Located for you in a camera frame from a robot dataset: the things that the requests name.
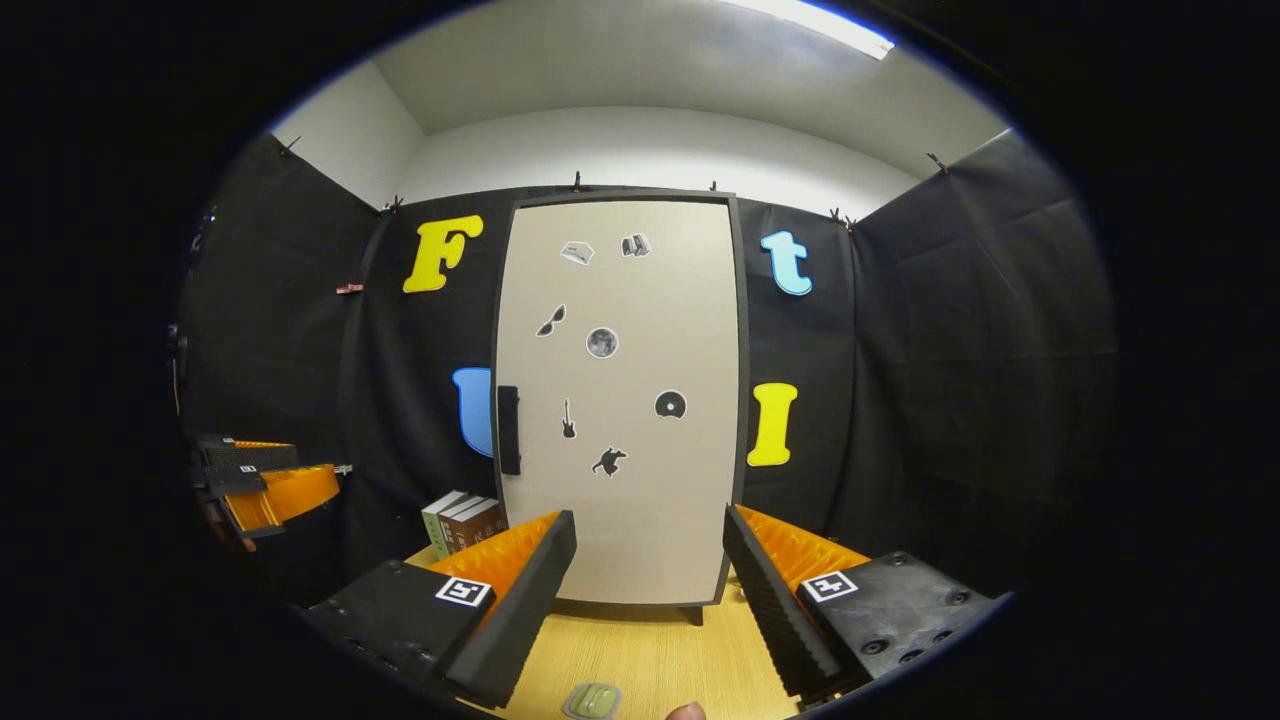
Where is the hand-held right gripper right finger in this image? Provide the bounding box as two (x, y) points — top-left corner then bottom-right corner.
(720, 502), (1013, 703)

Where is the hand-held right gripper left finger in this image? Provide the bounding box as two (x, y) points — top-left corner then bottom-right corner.
(298, 508), (579, 709)

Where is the grey coaster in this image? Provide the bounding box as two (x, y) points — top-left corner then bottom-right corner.
(562, 682), (623, 720)

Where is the black door handle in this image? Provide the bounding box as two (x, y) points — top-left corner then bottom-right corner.
(497, 385), (523, 477)

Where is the black backdrop cloth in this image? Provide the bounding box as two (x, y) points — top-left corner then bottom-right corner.
(175, 128), (1119, 601)

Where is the ceiling light panel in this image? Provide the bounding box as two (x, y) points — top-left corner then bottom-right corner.
(718, 0), (897, 62)

